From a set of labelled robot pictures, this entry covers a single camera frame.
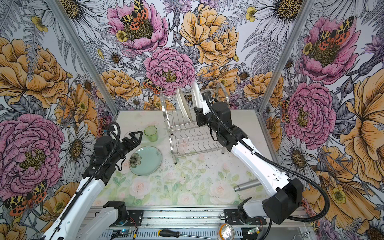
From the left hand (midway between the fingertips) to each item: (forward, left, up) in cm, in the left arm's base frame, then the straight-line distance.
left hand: (138, 140), depth 78 cm
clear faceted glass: (-3, +2, +9) cm, 10 cm away
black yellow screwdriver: (-37, -13, -20) cm, 44 cm away
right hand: (+7, -30, +13) cm, 34 cm away
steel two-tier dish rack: (+13, -23, -17) cm, 32 cm away
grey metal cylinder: (-17, -57, -20) cm, 63 cm away
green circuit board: (-37, +6, -22) cm, 44 cm away
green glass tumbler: (+17, 0, -15) cm, 22 cm away
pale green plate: (-1, +2, -21) cm, 21 cm away
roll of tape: (-38, -41, -10) cm, 57 cm away
